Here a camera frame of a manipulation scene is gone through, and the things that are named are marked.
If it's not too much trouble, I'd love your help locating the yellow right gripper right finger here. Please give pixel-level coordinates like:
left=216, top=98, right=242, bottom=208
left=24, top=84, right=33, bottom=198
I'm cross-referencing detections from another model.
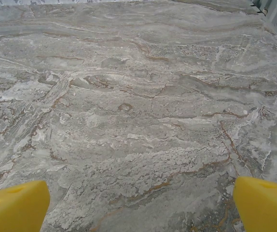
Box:
left=233, top=176, right=277, bottom=232

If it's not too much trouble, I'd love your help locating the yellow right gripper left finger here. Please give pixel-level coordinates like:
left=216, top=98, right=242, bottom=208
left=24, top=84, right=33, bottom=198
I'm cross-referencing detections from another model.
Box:
left=0, top=180, right=51, bottom=232

